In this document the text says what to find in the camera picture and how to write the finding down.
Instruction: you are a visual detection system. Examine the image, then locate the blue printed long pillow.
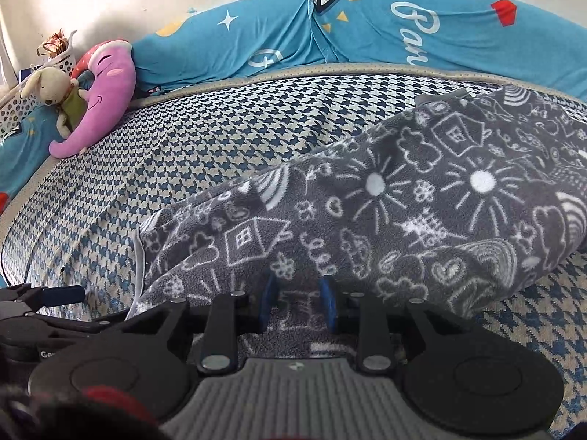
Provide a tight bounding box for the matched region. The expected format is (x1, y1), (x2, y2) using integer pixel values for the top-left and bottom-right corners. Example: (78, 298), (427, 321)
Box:
(131, 0), (587, 102)

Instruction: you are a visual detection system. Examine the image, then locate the purple moon plush pillow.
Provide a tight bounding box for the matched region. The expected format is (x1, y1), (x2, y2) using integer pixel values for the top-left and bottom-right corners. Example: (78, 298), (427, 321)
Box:
(48, 39), (138, 159)

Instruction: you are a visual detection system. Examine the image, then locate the white plastic basket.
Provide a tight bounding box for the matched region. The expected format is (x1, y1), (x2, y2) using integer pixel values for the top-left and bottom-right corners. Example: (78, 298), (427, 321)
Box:
(0, 30), (80, 141)

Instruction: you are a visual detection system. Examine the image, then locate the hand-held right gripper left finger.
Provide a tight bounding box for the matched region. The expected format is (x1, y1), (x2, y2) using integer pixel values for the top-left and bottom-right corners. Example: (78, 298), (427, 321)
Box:
(123, 272), (280, 375)

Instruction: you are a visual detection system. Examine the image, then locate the gold ribbon decoration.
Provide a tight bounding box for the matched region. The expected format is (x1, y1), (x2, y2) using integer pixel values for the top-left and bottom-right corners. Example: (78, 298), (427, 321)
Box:
(38, 29), (70, 59)

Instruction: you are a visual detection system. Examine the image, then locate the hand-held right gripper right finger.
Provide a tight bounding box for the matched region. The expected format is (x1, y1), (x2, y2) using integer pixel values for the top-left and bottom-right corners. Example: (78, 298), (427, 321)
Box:
(320, 275), (462, 375)

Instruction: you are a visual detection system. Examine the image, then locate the grey patterned fleece jacket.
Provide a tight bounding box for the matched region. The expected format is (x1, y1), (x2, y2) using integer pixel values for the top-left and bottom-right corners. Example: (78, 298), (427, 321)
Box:
(131, 85), (587, 364)

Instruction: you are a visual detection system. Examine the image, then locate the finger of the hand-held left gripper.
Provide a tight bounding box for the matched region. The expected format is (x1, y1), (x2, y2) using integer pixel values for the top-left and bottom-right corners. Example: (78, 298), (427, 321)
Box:
(0, 285), (87, 320)

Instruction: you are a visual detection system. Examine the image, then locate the beige plush mouse toy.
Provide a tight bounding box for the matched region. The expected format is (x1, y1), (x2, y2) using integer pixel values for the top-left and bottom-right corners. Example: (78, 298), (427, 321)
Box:
(19, 68), (91, 141)

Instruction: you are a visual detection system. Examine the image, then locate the blue houndstooth bed mat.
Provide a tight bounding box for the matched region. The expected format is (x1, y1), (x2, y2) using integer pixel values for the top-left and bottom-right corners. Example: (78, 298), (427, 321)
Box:
(0, 66), (587, 437)

